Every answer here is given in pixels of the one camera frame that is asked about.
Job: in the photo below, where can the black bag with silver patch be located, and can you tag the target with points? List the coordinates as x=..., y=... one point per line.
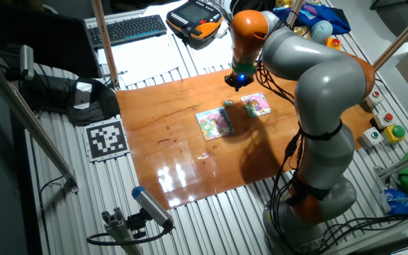
x=94, y=102

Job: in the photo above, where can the tan upright frame pole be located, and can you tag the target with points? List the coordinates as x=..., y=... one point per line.
x=105, y=42

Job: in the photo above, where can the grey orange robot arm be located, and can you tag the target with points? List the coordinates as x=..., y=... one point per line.
x=324, y=81

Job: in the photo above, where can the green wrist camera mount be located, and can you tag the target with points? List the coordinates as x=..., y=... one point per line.
x=244, y=68

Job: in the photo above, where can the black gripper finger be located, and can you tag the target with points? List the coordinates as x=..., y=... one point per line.
x=251, y=80
x=227, y=80

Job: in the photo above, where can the slanted aluminium beam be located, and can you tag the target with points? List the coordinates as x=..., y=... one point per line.
x=406, y=163

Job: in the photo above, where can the short aluminium profile stand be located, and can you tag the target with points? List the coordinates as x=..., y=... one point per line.
x=119, y=230

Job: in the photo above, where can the large white paper sheets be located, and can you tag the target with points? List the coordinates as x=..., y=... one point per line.
x=144, y=60

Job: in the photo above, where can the black computer monitor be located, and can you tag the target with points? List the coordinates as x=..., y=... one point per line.
x=41, y=35

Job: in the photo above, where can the thin silver pole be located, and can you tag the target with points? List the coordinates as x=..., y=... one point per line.
x=295, y=12

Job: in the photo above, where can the blue cloth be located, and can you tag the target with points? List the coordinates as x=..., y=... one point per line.
x=331, y=17

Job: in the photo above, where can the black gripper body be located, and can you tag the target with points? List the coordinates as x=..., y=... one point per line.
x=241, y=79

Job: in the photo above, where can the teal puzzle piece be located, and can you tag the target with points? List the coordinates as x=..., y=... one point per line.
x=228, y=102

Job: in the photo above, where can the gold foil bag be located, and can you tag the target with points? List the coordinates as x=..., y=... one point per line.
x=301, y=32

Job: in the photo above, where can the black round spool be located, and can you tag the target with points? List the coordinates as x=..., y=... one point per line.
x=253, y=5

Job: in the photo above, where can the blue plastic bag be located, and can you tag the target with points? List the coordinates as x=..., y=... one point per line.
x=399, y=202

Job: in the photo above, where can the pale blue egg plush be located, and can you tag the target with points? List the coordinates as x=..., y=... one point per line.
x=321, y=31

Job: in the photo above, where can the white round object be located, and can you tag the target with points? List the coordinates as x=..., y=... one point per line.
x=221, y=30

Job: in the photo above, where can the white paper sheet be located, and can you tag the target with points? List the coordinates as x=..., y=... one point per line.
x=211, y=53

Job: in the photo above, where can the grey box with green button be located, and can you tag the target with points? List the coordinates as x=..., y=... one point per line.
x=371, y=137

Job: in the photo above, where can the orange box with red button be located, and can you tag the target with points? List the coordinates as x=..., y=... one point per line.
x=333, y=43

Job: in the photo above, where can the black white fiducial marker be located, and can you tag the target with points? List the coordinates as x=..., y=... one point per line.
x=106, y=140

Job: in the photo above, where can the butterfly jigsaw puzzle unframed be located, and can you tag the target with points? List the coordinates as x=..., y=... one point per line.
x=259, y=106

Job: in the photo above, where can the yellow toy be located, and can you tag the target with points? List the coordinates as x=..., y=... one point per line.
x=284, y=3

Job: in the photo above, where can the silver camera with blue end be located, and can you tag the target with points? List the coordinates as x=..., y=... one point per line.
x=152, y=207

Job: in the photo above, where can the framed butterfly puzzle board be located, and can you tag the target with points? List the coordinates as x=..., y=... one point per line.
x=214, y=124

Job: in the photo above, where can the black computer keyboard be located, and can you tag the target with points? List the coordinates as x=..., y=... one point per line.
x=126, y=30

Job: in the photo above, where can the glossy wooden board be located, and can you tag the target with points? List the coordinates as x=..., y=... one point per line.
x=175, y=141

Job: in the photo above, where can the long diagonal aluminium beam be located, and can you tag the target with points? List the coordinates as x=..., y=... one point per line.
x=30, y=124

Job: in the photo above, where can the tan slanted frame pole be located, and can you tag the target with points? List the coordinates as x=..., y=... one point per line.
x=402, y=35

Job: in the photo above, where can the grey box with red button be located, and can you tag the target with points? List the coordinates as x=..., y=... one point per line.
x=384, y=120
x=373, y=99

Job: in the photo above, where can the silver camera on clamp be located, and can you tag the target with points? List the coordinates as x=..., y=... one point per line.
x=27, y=62

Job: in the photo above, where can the black orange teach pendant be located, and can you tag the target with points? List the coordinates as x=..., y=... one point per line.
x=193, y=21

